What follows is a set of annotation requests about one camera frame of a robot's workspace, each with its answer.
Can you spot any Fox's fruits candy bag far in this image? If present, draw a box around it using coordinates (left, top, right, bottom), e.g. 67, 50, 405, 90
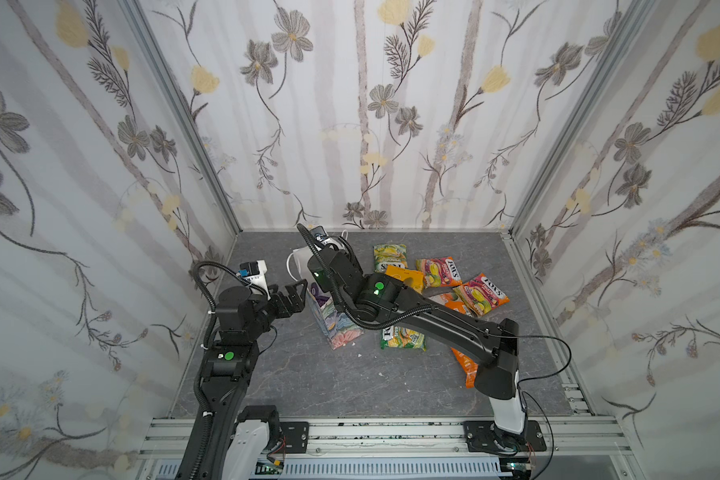
415, 257, 462, 288

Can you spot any fox's fruits candy bag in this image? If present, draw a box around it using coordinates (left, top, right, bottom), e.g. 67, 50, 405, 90
454, 274, 510, 317
415, 257, 462, 288

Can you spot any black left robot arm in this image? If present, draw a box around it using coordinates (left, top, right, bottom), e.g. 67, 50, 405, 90
176, 260, 308, 479

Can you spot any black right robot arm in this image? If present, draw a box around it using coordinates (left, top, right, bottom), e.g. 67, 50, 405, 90
307, 238, 527, 436

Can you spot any Fox's fruits candy bag near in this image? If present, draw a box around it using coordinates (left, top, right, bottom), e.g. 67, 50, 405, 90
454, 274, 510, 317

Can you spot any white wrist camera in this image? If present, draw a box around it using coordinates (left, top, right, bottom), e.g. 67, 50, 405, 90
309, 226, 346, 251
238, 260, 270, 299

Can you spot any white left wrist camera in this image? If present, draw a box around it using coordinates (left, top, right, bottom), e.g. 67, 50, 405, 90
238, 260, 270, 299

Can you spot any orange snack bag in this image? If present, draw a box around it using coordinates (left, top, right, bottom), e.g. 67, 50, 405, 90
430, 292, 474, 317

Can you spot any floral paper gift bag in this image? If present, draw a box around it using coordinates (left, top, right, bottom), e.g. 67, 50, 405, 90
286, 247, 364, 350

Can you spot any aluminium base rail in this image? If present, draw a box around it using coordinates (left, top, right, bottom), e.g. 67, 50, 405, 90
134, 383, 637, 480

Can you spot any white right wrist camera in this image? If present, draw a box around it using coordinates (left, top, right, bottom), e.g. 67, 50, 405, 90
309, 226, 346, 251

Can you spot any green Fox's spring tea bag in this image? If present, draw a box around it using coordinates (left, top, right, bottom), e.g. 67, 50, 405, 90
373, 243, 408, 273

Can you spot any small orange snack packet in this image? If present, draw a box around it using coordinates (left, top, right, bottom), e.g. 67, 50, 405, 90
451, 349, 478, 388

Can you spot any yellow mango snack bag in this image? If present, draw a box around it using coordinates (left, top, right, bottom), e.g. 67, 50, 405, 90
385, 265, 425, 293

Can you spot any green Fox's candy bag front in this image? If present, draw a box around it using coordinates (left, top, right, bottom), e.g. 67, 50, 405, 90
380, 326, 427, 351

